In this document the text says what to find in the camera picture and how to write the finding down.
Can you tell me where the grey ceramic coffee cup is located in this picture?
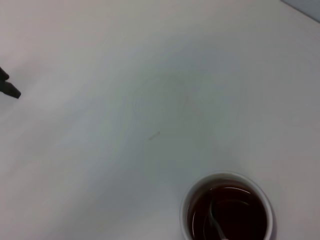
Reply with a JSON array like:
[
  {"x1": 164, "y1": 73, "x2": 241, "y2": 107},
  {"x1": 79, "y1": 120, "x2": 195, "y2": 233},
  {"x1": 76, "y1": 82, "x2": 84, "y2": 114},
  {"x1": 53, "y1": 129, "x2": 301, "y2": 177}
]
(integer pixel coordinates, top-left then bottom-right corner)
[{"x1": 179, "y1": 170, "x2": 277, "y2": 240}]

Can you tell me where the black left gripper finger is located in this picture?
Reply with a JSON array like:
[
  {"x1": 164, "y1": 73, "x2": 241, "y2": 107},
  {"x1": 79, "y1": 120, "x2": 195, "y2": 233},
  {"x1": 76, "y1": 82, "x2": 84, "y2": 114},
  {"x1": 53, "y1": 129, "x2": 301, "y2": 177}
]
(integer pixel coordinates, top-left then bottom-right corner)
[{"x1": 0, "y1": 66, "x2": 22, "y2": 100}]

